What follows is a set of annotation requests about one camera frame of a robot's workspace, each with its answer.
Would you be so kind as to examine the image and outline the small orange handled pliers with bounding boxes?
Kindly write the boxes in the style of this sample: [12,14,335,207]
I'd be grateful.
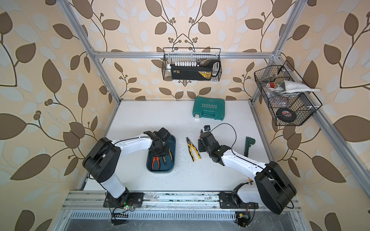
[151,157,161,171]

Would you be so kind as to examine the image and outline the yellow black combination pliers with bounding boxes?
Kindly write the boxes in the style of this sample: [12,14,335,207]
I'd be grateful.
[186,137,201,162]

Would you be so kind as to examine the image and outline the small yellow handled pliers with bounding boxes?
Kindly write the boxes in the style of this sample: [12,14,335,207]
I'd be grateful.
[162,149,174,166]

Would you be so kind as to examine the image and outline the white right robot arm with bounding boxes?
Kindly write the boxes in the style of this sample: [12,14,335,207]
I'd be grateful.
[199,131,297,214]

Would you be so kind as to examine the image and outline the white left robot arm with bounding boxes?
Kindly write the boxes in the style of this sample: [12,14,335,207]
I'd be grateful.
[82,128,172,200]

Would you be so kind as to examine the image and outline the dark teal storage tray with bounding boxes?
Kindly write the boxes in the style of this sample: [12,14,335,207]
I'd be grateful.
[146,135,176,174]

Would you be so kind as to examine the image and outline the black yellow tool box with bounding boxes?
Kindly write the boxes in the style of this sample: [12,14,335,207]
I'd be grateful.
[171,66,212,81]

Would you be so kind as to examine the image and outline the green plastic tool case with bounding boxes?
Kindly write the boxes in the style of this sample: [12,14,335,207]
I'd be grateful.
[192,96,225,121]

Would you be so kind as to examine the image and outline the black tape roll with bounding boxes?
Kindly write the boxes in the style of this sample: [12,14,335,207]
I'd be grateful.
[276,108,297,123]

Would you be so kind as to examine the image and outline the grey cloth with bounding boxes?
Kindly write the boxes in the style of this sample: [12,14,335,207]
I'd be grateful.
[272,80,320,93]

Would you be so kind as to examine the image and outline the green handled scraper tool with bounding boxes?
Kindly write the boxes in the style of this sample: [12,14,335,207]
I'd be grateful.
[244,137,255,157]

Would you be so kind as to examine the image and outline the aluminium frame post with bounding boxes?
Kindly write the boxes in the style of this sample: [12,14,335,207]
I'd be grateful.
[250,0,308,105]

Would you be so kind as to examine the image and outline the black wire basket back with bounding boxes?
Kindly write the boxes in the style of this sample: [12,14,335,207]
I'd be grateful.
[161,47,222,81]

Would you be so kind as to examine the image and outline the black wire basket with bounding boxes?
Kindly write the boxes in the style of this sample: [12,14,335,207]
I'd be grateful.
[161,47,222,81]
[254,61,322,126]

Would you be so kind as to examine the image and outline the black wire basket right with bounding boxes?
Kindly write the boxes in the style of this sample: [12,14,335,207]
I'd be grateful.
[254,61,322,126]

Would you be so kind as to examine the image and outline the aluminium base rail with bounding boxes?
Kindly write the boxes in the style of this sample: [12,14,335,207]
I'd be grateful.
[62,190,301,213]

